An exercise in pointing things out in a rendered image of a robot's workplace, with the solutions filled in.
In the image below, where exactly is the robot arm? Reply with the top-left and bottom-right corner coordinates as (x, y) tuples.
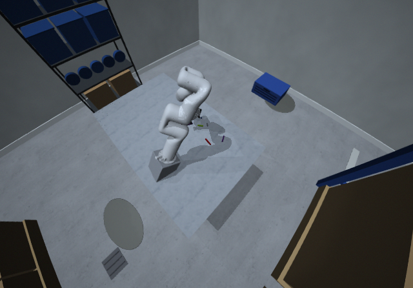
(156, 66), (212, 164)

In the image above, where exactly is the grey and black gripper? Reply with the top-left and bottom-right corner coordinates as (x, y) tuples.
(190, 108), (202, 125)

